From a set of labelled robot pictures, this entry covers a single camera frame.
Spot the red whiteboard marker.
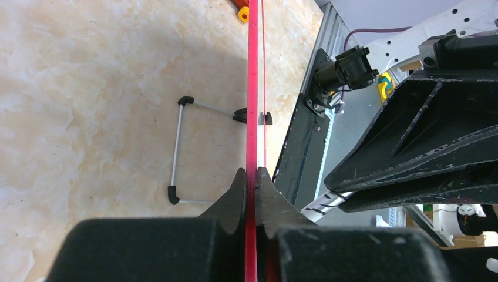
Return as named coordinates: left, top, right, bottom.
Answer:
left=301, top=191, right=354, bottom=222

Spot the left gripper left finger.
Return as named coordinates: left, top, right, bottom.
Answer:
left=47, top=169, right=247, bottom=281

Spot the whiteboard wire stand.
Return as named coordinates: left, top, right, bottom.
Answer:
left=166, top=95, right=248, bottom=206

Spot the white cable duct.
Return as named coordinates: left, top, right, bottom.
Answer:
left=314, top=109, right=335, bottom=200

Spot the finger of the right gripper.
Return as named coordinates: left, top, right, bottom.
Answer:
left=339, top=171, right=497, bottom=213

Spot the red green toy car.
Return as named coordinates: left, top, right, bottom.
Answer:
left=232, top=0, right=249, bottom=23

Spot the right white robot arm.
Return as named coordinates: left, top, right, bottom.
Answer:
left=302, top=1, right=497, bottom=219

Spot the pink framed whiteboard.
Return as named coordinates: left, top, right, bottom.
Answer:
left=244, top=1, right=262, bottom=281

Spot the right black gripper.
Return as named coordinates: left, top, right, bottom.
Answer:
left=324, top=31, right=497, bottom=193

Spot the aluminium frame rail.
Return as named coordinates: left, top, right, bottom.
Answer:
left=300, top=2, right=350, bottom=94

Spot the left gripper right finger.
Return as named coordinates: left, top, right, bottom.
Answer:
left=254, top=167, right=452, bottom=281

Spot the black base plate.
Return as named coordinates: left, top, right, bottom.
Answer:
left=272, top=49, right=331, bottom=210

